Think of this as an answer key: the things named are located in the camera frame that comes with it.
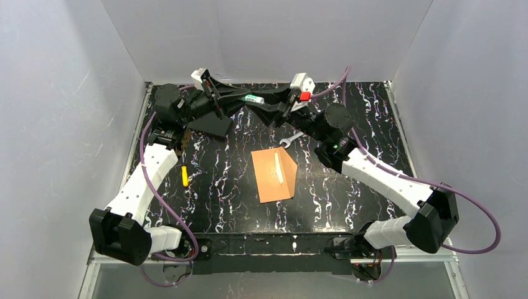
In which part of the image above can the green white glue stick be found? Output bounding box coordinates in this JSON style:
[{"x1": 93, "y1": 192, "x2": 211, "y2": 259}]
[{"x1": 242, "y1": 95, "x2": 265, "y2": 105}]

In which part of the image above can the orange paper envelope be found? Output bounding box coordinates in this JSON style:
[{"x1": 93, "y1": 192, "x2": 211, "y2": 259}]
[{"x1": 251, "y1": 146, "x2": 298, "y2": 204}]

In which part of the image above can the beige lined letter paper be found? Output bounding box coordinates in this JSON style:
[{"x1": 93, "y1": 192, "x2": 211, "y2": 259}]
[{"x1": 275, "y1": 151, "x2": 284, "y2": 184}]

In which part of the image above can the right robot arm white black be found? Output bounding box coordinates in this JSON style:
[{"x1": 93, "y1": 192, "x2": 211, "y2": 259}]
[{"x1": 242, "y1": 87, "x2": 459, "y2": 255}]

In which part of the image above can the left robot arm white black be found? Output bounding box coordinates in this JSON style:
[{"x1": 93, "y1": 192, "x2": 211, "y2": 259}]
[{"x1": 89, "y1": 72, "x2": 250, "y2": 266}]

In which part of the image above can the silver open-end wrench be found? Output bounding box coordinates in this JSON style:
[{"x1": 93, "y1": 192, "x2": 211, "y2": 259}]
[{"x1": 279, "y1": 132, "x2": 305, "y2": 148}]

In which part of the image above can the yellow marker pen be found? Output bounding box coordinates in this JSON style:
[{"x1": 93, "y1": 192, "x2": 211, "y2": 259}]
[{"x1": 181, "y1": 166, "x2": 189, "y2": 187}]

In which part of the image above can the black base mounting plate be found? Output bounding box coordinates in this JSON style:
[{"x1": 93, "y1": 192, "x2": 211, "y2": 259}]
[{"x1": 150, "y1": 232, "x2": 398, "y2": 277}]

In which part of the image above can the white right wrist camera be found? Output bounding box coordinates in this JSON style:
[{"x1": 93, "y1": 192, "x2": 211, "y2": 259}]
[{"x1": 290, "y1": 73, "x2": 315, "y2": 112}]

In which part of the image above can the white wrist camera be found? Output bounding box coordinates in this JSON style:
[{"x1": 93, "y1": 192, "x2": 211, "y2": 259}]
[
  {"x1": 290, "y1": 73, "x2": 315, "y2": 112},
  {"x1": 191, "y1": 68, "x2": 209, "y2": 91}
]

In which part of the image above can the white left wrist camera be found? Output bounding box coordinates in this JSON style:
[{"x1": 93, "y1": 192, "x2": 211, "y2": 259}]
[{"x1": 191, "y1": 68, "x2": 209, "y2": 91}]

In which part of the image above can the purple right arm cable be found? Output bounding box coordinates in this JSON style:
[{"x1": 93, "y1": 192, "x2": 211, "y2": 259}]
[{"x1": 309, "y1": 65, "x2": 502, "y2": 285}]

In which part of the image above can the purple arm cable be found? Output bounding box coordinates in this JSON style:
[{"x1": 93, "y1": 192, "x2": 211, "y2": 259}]
[
  {"x1": 138, "y1": 85, "x2": 200, "y2": 289},
  {"x1": 309, "y1": 65, "x2": 502, "y2": 285}
]

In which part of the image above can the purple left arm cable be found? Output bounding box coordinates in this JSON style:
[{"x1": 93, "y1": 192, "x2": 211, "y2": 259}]
[{"x1": 138, "y1": 85, "x2": 200, "y2": 289}]

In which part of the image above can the aluminium front rail frame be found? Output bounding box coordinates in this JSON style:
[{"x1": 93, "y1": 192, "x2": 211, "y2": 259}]
[{"x1": 80, "y1": 233, "x2": 468, "y2": 298}]

